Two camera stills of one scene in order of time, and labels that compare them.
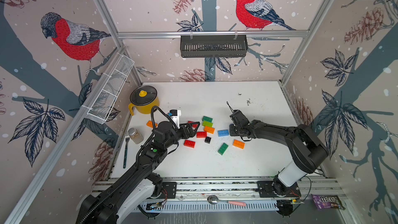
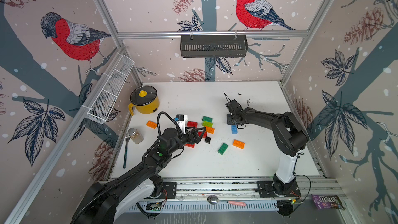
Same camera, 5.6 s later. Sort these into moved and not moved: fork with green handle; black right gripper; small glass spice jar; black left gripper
Moved: black left gripper; black right gripper
Not moved: small glass spice jar; fork with green handle
